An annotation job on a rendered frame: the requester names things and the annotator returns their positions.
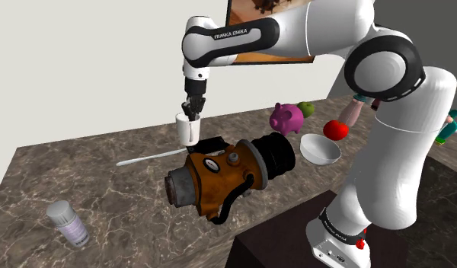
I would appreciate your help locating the red apple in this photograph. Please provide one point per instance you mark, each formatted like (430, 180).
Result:
(335, 130)

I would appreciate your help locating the framed wall picture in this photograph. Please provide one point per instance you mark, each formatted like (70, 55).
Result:
(247, 16)

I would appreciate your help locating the white thin spoon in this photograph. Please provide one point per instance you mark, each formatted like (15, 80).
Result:
(150, 157)

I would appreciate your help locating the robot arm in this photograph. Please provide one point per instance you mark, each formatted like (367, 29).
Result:
(392, 156)

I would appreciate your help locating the white mug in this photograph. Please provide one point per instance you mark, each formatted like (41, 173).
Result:
(187, 133)

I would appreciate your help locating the green apple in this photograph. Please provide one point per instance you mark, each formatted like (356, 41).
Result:
(307, 108)

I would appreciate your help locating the white bowl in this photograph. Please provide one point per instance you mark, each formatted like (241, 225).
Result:
(319, 150)

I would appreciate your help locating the white bottle with grey cap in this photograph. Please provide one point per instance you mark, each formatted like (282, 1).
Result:
(69, 223)

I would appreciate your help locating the pink piggy bank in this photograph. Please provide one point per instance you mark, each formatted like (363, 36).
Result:
(286, 118)

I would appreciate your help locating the orange and black pump device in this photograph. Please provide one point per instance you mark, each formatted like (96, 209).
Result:
(217, 178)

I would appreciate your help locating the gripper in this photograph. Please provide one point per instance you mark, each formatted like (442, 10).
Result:
(195, 87)

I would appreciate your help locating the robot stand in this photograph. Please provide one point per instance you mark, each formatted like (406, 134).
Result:
(284, 237)

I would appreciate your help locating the pink and teal figure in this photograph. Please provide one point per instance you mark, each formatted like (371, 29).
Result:
(351, 113)

